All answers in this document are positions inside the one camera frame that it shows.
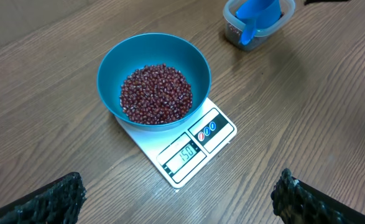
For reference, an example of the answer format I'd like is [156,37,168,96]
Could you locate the blue plastic measuring scoop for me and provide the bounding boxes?
[236,0,281,45]

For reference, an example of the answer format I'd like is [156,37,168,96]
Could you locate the teal blue bowl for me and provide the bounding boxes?
[96,32,211,131]

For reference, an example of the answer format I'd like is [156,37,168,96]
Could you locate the white digital kitchen scale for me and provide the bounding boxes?
[117,98,237,189]

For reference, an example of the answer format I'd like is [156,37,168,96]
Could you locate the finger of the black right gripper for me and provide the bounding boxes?
[303,0,350,5]

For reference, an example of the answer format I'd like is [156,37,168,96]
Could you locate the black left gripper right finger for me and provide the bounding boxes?
[270,169,365,224]

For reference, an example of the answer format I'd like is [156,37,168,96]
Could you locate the clear plastic container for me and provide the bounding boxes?
[223,0,295,37]

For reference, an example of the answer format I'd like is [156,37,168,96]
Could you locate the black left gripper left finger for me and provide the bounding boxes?
[0,172,86,224]

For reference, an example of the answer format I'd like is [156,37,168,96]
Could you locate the red beans in bowl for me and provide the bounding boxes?
[119,64,193,125]

